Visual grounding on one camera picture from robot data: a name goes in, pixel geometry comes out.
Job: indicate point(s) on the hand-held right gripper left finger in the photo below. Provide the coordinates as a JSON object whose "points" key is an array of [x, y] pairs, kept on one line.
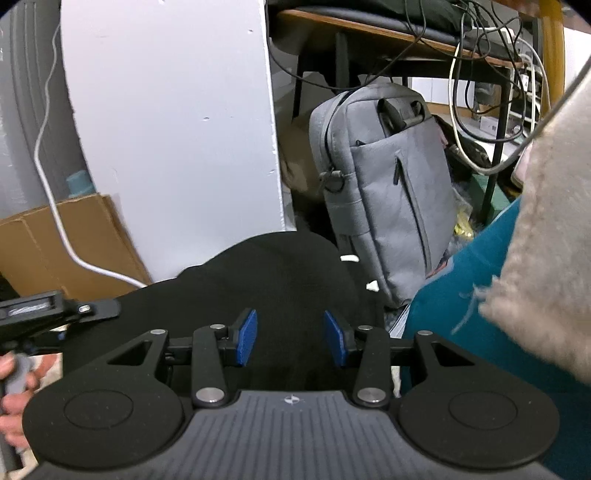
{"points": [[247, 334]]}

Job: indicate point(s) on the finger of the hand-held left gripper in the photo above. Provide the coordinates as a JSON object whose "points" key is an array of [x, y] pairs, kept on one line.
{"points": [[97, 310]]}

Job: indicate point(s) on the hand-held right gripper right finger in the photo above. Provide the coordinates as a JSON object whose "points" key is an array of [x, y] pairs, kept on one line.
{"points": [[336, 339]]}

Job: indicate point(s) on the stack of black clothes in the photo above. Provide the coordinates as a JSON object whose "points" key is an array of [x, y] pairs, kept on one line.
{"points": [[277, 281]]}

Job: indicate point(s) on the person's left hand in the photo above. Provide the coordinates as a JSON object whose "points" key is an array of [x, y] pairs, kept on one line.
{"points": [[11, 410]]}

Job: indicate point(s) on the flattened cardboard box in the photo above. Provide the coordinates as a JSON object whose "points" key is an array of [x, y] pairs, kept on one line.
{"points": [[92, 235]]}

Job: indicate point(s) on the grey laptop bag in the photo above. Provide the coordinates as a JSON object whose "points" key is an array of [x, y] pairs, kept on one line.
{"points": [[388, 194]]}

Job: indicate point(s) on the brown cardboard box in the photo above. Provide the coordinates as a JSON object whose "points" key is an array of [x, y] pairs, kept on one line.
{"points": [[298, 157]]}

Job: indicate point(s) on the cream fuzzy blanket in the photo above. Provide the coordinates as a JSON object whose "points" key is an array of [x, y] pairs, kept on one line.
{"points": [[554, 230]]}

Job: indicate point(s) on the wooden desk black legs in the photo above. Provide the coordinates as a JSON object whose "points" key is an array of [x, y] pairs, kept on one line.
{"points": [[369, 30]]}

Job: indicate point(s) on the black bag on desk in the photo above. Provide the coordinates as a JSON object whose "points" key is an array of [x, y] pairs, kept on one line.
{"points": [[360, 9]]}

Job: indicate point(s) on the yellow pole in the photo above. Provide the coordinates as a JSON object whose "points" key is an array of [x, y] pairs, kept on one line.
{"points": [[553, 46]]}

